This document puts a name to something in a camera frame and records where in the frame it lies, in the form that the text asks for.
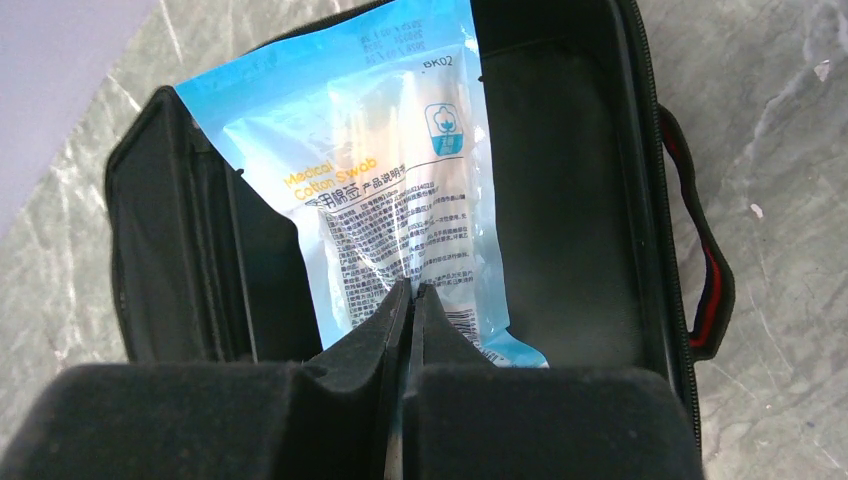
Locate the red medicine kit case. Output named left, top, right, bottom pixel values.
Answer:
left=105, top=1, right=735, bottom=433

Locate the blue cotton swab packet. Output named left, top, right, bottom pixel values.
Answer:
left=176, top=1, right=547, bottom=367

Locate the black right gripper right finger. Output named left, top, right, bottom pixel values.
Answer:
left=402, top=284, right=704, bottom=479

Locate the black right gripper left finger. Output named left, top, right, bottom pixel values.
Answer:
left=1, top=280, right=412, bottom=479

